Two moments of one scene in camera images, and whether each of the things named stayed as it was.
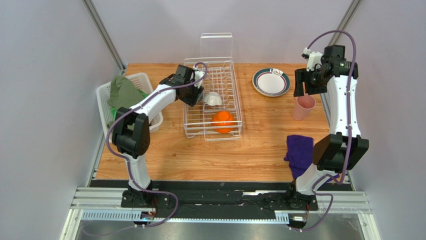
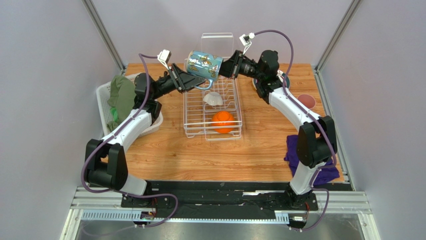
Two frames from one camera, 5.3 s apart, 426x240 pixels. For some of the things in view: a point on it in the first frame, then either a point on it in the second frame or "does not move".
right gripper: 304,78 to 237,65
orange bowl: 223,116 does not move
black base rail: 220,200 does not move
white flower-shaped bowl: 213,98 does not move
